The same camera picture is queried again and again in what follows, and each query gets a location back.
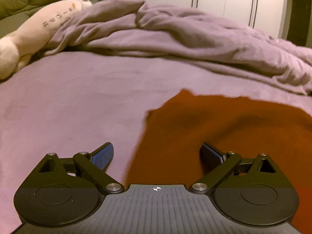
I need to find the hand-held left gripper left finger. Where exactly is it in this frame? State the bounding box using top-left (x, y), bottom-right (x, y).
top-left (36, 142), bottom-right (124, 195)

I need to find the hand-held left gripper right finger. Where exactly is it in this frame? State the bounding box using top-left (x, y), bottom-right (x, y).
top-left (190, 143), bottom-right (278, 195)

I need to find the rust brown knit cardigan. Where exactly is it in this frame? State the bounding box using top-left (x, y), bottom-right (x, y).
top-left (122, 89), bottom-right (312, 234)

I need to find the crumpled purple duvet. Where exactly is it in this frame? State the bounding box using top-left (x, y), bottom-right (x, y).
top-left (43, 0), bottom-right (312, 96)

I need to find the white plush toy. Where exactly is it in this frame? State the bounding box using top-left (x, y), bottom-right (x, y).
top-left (0, 0), bottom-right (93, 80)

